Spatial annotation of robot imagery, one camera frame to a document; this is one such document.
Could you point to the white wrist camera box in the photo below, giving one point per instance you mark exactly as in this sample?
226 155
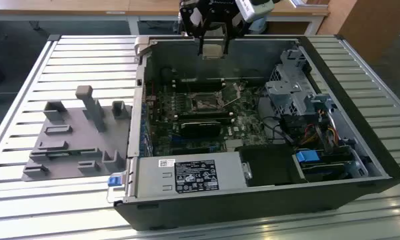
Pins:
253 10

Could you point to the blue case latch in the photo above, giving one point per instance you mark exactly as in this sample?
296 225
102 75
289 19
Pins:
116 181

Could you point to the silver metal drive cage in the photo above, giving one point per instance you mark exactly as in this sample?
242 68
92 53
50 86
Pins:
286 97

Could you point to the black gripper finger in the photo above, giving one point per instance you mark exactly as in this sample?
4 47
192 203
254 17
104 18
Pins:
237 31
186 30

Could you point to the grey parts rack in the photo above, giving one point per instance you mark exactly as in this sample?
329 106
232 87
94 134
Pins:
80 140

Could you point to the disk bay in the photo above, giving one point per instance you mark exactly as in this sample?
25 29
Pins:
326 170

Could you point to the silver chipset heatsink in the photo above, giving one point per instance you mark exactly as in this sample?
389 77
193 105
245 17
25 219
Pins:
233 145

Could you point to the green RAM stick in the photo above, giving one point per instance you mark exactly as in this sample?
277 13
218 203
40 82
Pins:
56 154

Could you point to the black PC case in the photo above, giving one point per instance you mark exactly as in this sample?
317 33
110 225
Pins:
286 205

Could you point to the wooden cabinet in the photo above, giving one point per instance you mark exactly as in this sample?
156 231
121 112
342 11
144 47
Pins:
373 25

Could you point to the black plastic shroud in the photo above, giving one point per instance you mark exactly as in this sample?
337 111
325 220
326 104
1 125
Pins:
269 166

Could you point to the silver CPU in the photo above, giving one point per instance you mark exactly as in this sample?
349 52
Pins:
213 52

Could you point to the graphics card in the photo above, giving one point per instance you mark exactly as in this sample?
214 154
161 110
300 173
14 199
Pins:
200 128

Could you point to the blue disk carrier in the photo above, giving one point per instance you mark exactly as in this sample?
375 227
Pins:
306 157

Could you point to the grey power supply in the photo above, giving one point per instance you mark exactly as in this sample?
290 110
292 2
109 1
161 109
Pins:
149 175

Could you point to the CPU socket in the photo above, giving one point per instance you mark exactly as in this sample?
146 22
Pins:
204 103

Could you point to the green motherboard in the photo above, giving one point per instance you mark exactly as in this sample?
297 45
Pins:
246 120

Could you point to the metal locking lever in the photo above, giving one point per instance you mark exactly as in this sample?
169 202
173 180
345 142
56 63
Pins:
230 102

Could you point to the black expansion slot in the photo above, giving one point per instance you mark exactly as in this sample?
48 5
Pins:
193 150

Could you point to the beige case latch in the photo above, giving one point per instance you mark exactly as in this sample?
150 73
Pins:
140 45

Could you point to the RAM slot with white clips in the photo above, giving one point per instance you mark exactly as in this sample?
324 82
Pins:
202 116
202 86
202 80
202 121

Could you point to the wooden desk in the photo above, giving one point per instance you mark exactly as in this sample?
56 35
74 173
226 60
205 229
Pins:
69 5

